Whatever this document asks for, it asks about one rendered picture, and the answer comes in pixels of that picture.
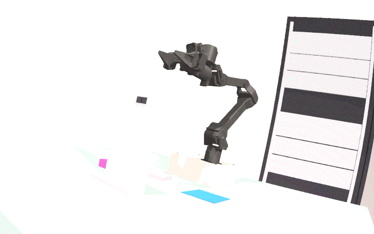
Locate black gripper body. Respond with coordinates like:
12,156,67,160
163,52,207,77

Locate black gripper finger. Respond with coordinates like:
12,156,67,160
174,50,199,69
158,50,174,67

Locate pink cube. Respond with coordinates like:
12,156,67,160
98,159,107,169

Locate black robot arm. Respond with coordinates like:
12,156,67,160
186,42,259,165

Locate white panel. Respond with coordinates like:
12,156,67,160
91,72,168,196

